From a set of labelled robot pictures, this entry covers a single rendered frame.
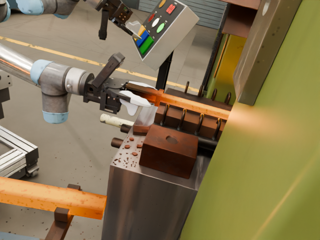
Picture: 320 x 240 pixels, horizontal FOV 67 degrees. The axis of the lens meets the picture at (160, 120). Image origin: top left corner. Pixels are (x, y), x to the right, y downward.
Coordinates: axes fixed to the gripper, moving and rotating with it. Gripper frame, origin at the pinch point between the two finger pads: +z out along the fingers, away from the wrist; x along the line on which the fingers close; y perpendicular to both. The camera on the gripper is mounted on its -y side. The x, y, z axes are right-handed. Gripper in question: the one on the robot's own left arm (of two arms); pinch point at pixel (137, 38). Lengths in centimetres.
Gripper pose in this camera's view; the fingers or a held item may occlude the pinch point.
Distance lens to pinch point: 109.2
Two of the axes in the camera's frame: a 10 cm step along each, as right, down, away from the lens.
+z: 7.3, 4.5, 5.2
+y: 6.5, -7.0, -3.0
